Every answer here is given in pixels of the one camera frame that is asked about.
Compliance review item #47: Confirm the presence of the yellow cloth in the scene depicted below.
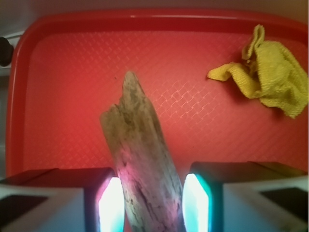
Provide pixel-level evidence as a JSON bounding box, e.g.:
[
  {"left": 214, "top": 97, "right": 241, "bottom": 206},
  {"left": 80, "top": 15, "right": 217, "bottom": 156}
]
[{"left": 207, "top": 25, "right": 309, "bottom": 118}]

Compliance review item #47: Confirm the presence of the black faucet knob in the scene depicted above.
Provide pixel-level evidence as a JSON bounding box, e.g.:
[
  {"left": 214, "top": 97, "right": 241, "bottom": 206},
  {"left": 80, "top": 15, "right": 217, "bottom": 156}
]
[{"left": 0, "top": 37, "right": 14, "bottom": 67}]

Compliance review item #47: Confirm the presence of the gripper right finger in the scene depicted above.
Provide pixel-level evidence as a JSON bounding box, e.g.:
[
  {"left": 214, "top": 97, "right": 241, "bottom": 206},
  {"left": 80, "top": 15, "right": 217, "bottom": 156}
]
[{"left": 183, "top": 161, "right": 309, "bottom": 232}]

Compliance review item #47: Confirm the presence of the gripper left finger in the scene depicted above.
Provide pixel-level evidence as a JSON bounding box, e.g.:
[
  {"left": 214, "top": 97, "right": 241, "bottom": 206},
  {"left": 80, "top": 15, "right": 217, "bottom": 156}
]
[{"left": 0, "top": 167, "right": 125, "bottom": 232}]

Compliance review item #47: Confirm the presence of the red plastic tray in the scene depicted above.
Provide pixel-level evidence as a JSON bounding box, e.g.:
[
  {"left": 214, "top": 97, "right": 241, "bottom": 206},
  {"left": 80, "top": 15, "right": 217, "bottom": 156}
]
[{"left": 6, "top": 10, "right": 308, "bottom": 177}]

